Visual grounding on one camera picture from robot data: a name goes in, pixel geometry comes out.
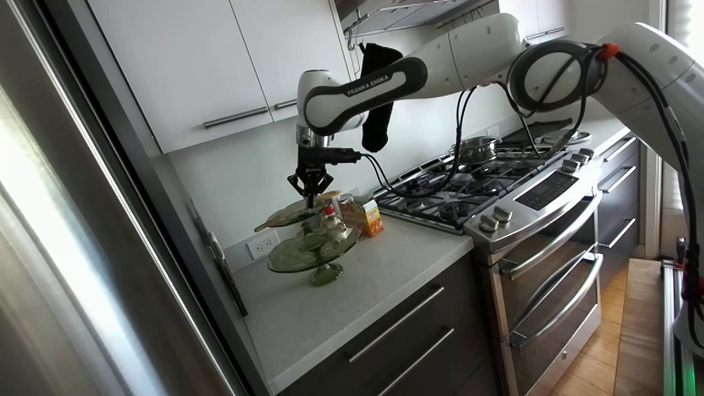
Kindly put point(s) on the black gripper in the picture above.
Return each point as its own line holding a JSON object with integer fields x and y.
{"x": 311, "y": 163}

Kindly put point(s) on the green packet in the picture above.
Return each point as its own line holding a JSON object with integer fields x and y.
{"x": 289, "y": 215}

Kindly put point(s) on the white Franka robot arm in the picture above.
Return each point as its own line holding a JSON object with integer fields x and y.
{"x": 475, "y": 51}

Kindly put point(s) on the green glass tiered serving tray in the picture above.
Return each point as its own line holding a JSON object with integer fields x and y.
{"x": 316, "y": 250}

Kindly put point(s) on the orange cardboard box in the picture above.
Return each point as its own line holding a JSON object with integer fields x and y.
{"x": 373, "y": 218}

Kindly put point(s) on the glass jar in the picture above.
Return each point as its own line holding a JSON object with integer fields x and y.
{"x": 348, "y": 205}

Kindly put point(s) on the black oven mitt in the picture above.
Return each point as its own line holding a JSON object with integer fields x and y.
{"x": 376, "y": 123}

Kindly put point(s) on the dark tall side panel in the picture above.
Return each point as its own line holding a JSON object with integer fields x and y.
{"x": 190, "y": 244}

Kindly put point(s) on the narrow white cabinet door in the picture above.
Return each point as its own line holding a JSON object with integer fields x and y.
{"x": 286, "y": 45}

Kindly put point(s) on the stainless steel pot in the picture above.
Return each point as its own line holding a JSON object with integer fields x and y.
{"x": 477, "y": 150}

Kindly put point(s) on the wide white cabinet door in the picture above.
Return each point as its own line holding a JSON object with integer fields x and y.
{"x": 184, "y": 66}

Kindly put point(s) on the silver stove knob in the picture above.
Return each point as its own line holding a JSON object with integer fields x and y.
{"x": 503, "y": 217}
{"x": 490, "y": 225}

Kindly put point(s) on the stainless range hood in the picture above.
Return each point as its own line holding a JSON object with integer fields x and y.
{"x": 397, "y": 11}

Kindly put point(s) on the dark base drawer cabinet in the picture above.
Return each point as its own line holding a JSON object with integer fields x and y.
{"x": 426, "y": 345}

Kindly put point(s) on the stainless gas stove range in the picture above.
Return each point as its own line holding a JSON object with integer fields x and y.
{"x": 541, "y": 243}

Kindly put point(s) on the stainless steel refrigerator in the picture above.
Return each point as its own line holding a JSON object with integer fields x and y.
{"x": 74, "y": 243}

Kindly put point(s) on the round silver disc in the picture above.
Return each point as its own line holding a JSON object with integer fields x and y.
{"x": 580, "y": 136}

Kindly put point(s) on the grey drawer cabinet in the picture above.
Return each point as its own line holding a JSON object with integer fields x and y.
{"x": 619, "y": 199}

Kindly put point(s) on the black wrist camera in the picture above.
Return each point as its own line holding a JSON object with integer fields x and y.
{"x": 344, "y": 155}

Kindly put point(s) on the white wall outlet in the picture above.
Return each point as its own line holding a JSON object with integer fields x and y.
{"x": 263, "y": 244}

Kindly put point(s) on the metal robot stand frame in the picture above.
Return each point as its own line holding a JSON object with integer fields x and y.
{"x": 672, "y": 353}

